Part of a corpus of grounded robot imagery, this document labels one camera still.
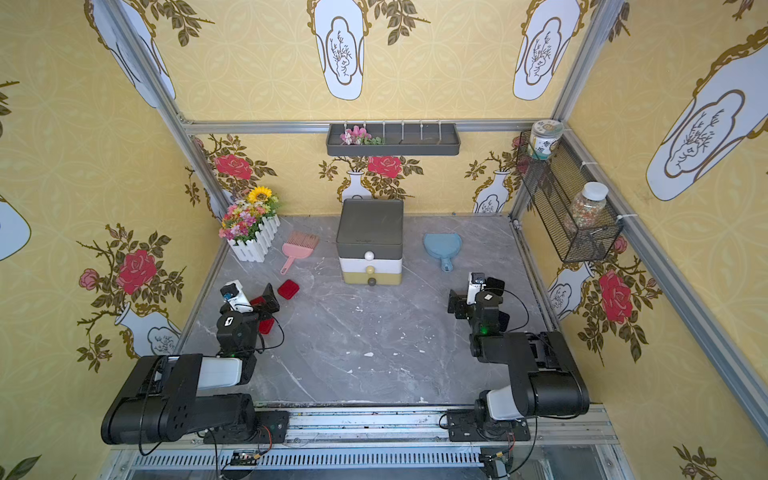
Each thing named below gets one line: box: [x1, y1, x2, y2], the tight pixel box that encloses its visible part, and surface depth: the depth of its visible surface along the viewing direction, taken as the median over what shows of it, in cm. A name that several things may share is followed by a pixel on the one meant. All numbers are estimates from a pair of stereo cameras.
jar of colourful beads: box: [570, 181, 609, 229], surface depth 67 cm
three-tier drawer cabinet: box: [336, 198, 403, 287], surface depth 94 cm
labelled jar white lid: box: [529, 119, 564, 160], surface depth 87 cm
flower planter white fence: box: [218, 187, 281, 263], surface depth 102 cm
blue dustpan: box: [423, 233, 463, 273], surface depth 116 cm
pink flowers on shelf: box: [340, 125, 385, 145], surface depth 89 cm
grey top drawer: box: [337, 243, 403, 261], surface depth 89 cm
